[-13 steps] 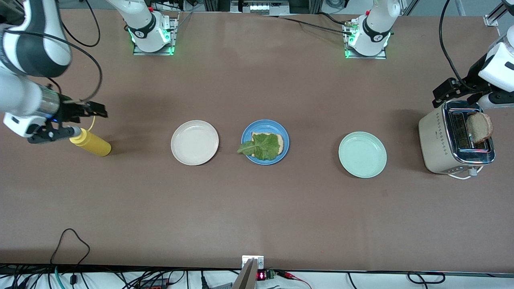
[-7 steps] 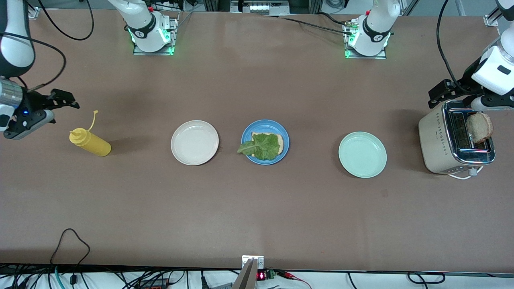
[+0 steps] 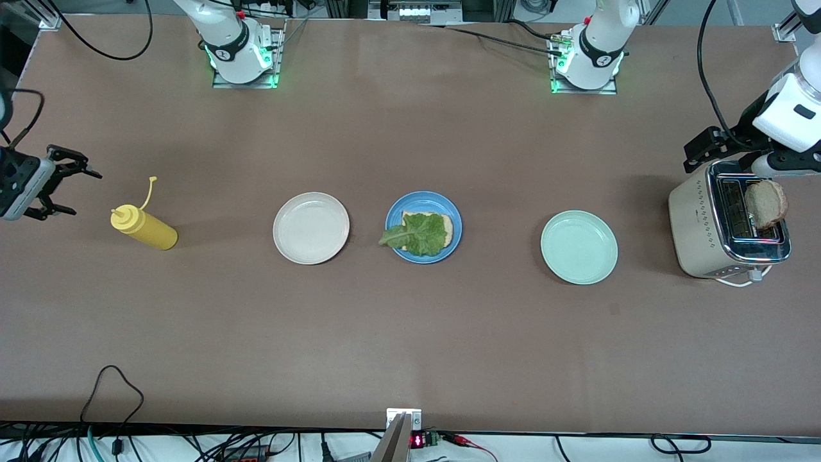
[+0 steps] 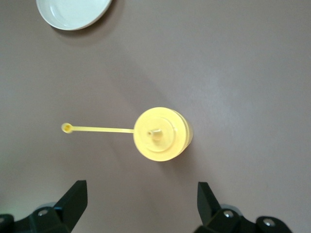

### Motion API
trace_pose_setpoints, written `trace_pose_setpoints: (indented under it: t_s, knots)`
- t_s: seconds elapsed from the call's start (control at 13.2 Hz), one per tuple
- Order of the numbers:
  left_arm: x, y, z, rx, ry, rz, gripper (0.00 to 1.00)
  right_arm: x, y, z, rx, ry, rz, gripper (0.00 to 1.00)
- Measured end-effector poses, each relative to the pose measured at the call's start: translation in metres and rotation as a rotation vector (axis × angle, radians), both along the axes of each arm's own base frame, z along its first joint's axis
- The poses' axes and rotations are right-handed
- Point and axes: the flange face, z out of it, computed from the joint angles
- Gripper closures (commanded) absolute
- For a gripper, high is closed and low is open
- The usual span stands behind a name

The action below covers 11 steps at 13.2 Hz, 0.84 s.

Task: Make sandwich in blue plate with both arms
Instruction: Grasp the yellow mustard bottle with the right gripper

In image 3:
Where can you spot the grey slanted mount bar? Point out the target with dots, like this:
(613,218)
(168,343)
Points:
(392,446)

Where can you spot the white control box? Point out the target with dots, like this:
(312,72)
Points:
(417,11)

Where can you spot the cream round plate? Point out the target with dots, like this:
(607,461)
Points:
(311,228)

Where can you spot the cream chrome toaster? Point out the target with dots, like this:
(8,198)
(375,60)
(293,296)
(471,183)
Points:
(699,224)

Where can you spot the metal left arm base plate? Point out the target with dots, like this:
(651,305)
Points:
(609,90)

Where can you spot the small metal edge bracket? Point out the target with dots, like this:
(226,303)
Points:
(414,417)

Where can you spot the pale green round plate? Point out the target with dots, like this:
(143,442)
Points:
(580,247)

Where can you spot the round toasted bread slice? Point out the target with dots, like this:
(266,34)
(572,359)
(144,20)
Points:
(766,204)

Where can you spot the green lettuce leaf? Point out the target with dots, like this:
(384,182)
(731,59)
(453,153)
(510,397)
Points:
(423,234)

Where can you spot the metal corner bracket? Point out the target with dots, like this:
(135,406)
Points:
(782,33)
(51,21)

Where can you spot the black power strip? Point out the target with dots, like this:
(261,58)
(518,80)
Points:
(247,454)

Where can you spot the yellow squeeze bottle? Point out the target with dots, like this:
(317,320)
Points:
(151,230)

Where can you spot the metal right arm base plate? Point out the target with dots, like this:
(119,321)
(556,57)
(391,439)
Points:
(277,64)

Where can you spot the red LED display module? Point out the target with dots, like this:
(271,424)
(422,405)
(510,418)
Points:
(418,441)

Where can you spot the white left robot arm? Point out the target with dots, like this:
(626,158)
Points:
(789,109)

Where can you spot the square toasted bread slice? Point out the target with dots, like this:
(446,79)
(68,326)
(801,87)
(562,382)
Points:
(450,228)

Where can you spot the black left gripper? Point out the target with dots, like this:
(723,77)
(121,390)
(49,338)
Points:
(746,126)

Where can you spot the blue round plate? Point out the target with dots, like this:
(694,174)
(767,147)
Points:
(417,200)

